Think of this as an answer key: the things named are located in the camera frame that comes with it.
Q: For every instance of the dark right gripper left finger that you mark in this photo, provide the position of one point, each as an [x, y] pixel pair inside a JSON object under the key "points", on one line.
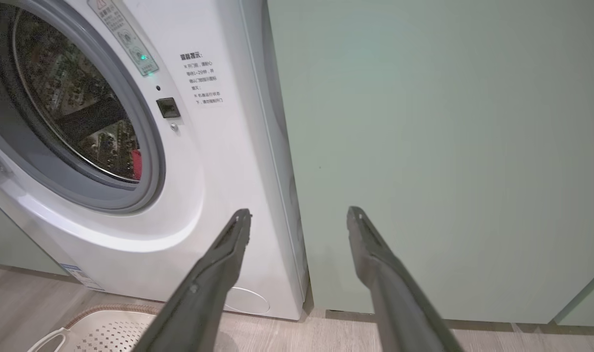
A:
{"points": [[204, 293]]}

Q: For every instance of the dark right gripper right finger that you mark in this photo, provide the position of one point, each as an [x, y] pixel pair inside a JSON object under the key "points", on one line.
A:
{"points": [[399, 303]]}

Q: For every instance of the red sports jersey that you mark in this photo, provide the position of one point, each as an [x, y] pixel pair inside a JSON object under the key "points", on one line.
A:
{"points": [[136, 166]]}

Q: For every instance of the cream perforated laundry basket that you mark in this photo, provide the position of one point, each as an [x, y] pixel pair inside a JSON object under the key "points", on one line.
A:
{"points": [[106, 327]]}

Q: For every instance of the white front-load washing machine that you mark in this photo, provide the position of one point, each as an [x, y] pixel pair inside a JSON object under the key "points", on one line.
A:
{"points": [[219, 171]]}

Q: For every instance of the pale green cabinet door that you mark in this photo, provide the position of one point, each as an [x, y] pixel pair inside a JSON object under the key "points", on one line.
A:
{"points": [[587, 303], [23, 249]]}

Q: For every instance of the blue white energy label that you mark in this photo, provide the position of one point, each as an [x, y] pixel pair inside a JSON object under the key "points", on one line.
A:
{"points": [[82, 277]]}

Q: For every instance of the green cabinet right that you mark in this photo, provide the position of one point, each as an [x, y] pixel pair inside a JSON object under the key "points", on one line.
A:
{"points": [[448, 146]]}

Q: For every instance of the grey warning sticker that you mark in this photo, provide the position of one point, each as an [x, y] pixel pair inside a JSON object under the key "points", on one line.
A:
{"points": [[126, 36]]}

